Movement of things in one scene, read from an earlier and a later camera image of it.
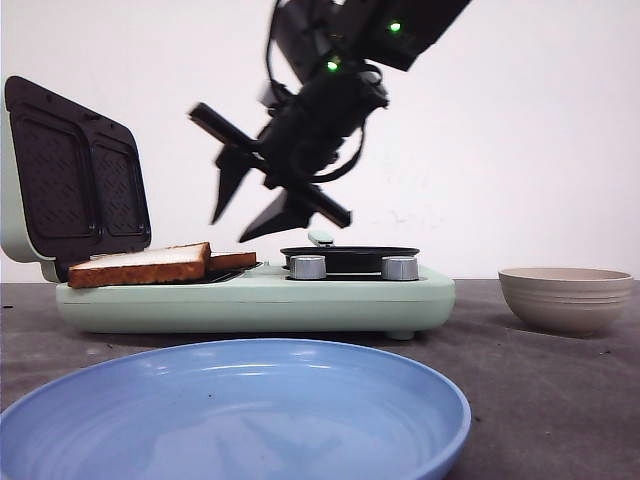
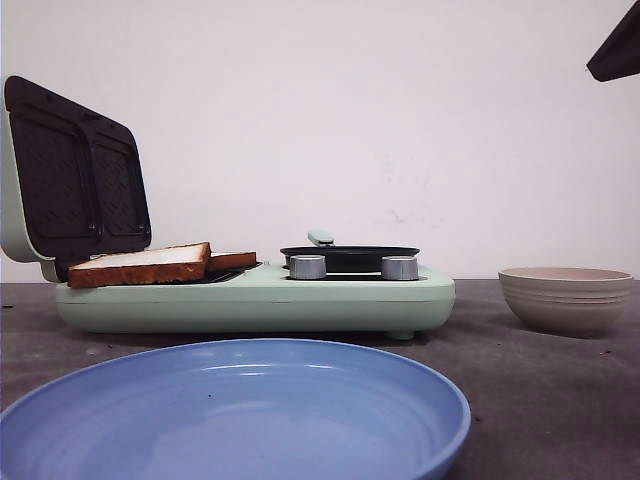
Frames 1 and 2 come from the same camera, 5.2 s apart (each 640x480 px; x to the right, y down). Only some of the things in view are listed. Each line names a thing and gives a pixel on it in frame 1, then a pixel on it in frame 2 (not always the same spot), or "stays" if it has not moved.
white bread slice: x=226 y=261 stays
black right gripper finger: x=234 y=162 to x=619 y=54
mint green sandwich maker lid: x=74 y=179 stays
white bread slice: x=177 y=264 stays
